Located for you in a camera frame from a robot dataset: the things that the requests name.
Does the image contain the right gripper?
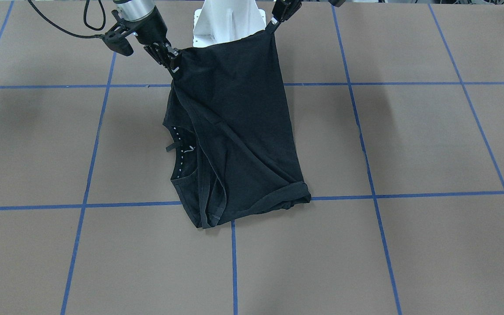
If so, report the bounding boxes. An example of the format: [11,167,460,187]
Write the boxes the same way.
[134,8,181,78]

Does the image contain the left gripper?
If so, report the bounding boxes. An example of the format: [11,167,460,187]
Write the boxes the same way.
[266,0,301,34]

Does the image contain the black graphic t-shirt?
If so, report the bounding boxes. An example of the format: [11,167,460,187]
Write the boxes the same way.
[163,30,311,229]

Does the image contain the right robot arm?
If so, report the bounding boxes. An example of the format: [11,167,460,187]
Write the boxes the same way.
[114,0,181,77]

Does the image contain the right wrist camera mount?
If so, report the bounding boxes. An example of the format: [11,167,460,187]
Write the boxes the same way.
[101,10,140,56]

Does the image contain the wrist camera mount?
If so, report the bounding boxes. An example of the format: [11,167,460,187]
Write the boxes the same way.
[101,10,140,56]
[328,0,347,7]

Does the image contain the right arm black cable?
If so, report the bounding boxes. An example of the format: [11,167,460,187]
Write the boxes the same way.
[27,0,106,39]

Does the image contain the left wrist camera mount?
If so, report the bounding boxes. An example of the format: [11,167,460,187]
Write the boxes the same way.
[328,0,347,7]

